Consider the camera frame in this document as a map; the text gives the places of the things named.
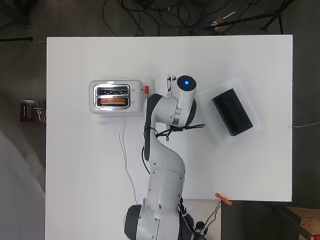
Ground black floor cables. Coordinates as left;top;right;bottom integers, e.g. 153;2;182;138
101;0;234;37

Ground orange clamp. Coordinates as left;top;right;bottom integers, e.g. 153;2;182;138
214;192;234;206

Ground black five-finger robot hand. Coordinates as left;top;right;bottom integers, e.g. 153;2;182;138
166;74;178;98

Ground white steel toaster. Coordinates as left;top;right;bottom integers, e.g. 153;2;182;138
88;79;148;115

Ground wooden box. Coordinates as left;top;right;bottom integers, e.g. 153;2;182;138
286;206;320;240

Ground black block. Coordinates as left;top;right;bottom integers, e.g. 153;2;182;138
211;87;255;137

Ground thin white cable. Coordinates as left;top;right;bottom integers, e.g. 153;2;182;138
292;121;320;129

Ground white toaster power cord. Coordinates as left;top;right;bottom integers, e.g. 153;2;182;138
117;121;140;206

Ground toy bread slice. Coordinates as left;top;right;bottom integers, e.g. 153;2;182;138
98;96;129;107

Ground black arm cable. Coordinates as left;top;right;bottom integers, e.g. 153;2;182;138
141;122;206;175

